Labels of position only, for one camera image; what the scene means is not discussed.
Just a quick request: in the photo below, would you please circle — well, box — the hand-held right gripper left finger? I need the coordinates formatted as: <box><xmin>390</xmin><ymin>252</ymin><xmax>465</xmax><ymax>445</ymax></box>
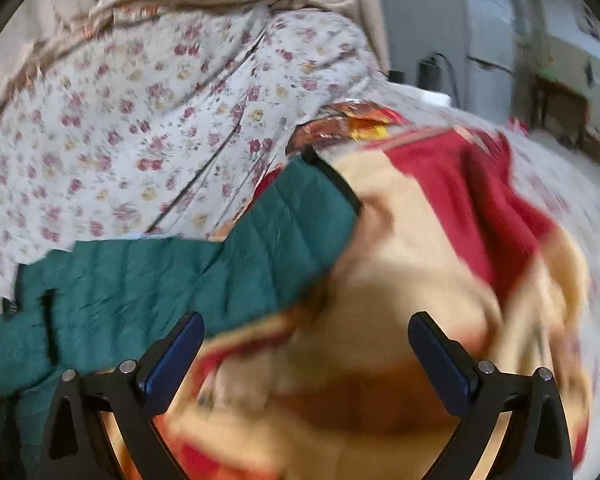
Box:
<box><xmin>40</xmin><ymin>311</ymin><xmax>206</xmax><ymax>480</ymax></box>

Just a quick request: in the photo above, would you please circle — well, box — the red and cream printed blanket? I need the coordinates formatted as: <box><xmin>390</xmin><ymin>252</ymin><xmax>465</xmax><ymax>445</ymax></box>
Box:
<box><xmin>100</xmin><ymin>127</ymin><xmax>593</xmax><ymax>480</ymax></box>

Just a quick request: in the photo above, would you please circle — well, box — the wooden stool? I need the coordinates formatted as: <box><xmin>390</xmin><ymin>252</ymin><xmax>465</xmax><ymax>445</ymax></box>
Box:
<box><xmin>530</xmin><ymin>72</ymin><xmax>593</xmax><ymax>133</ymax></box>

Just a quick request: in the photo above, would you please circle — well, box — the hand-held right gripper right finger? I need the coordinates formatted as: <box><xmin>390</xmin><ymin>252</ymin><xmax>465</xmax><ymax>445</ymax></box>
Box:
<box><xmin>407</xmin><ymin>311</ymin><xmax>576</xmax><ymax>480</ymax></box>

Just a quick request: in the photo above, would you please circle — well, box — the green quilted jacket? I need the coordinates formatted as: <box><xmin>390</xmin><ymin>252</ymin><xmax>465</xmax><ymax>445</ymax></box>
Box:
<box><xmin>0</xmin><ymin>152</ymin><xmax>363</xmax><ymax>480</ymax></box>

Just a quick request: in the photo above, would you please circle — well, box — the orange snack packet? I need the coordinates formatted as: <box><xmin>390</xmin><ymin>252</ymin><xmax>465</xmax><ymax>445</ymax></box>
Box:
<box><xmin>285</xmin><ymin>101</ymin><xmax>408</xmax><ymax>153</ymax></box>

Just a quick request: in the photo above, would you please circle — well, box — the black power adapter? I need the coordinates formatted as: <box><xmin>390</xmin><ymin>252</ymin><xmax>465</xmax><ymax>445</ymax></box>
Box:
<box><xmin>419</xmin><ymin>52</ymin><xmax>461</xmax><ymax>106</ymax></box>

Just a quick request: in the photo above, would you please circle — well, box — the floral bed sheet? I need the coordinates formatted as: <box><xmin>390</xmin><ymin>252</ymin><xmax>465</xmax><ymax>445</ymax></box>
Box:
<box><xmin>0</xmin><ymin>7</ymin><xmax>600</xmax><ymax>461</ymax></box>

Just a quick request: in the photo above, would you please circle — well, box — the white refrigerator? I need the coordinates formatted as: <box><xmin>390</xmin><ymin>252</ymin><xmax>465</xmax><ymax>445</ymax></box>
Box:
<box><xmin>375</xmin><ymin>0</ymin><xmax>536</xmax><ymax>106</ymax></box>

